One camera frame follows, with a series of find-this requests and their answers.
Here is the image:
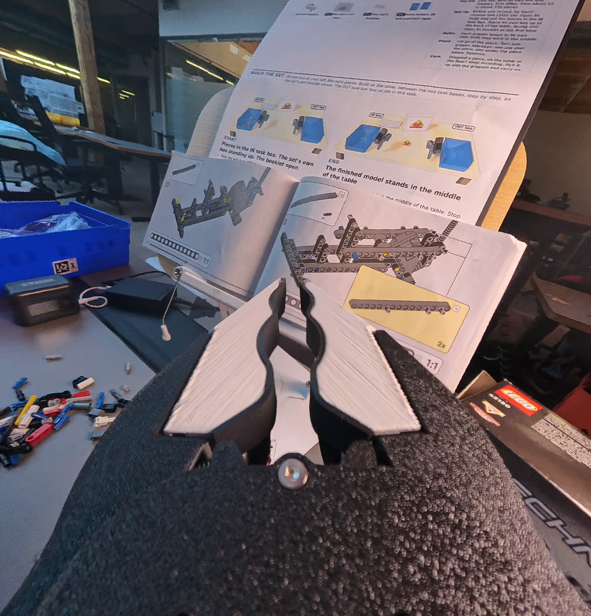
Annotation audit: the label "black power brick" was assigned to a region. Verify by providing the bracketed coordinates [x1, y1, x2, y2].
[105, 277, 178, 311]

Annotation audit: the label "open instruction booklet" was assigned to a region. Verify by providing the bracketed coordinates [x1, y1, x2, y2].
[142, 151, 527, 390]

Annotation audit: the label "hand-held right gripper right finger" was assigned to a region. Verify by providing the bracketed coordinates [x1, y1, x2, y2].
[298, 280, 422, 465]

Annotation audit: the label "wooden post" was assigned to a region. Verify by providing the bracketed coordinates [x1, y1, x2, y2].
[67, 0, 106, 135]

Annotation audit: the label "grey desk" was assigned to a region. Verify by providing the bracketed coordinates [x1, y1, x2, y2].
[0, 284, 210, 597]

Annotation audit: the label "clear plastic bags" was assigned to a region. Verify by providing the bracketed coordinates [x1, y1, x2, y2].
[0, 212, 91, 239]

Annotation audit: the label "wooden table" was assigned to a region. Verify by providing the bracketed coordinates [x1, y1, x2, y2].
[510, 200, 591, 229]
[55, 127, 173, 222]
[531, 277, 591, 338]

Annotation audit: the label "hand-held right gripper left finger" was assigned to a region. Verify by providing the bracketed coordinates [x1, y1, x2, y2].
[163, 278, 287, 465]

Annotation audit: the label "blue plastic bin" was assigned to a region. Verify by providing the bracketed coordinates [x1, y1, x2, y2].
[0, 200, 132, 299]

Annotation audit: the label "printed instruction sheet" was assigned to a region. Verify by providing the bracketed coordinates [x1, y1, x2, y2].
[206, 0, 585, 227]

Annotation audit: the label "toy truck set box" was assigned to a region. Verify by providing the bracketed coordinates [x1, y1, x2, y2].
[457, 371, 591, 616]

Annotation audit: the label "red plastic crate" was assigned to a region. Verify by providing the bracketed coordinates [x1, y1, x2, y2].
[553, 373, 591, 443]

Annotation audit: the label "black flat case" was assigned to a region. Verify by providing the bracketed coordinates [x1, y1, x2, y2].
[84, 269, 214, 373]

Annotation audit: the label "pile of assorted small bricks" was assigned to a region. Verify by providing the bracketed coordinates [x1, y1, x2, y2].
[0, 375, 133, 482]

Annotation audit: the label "black adapter box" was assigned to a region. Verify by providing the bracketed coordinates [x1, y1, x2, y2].
[2, 277, 81, 328]

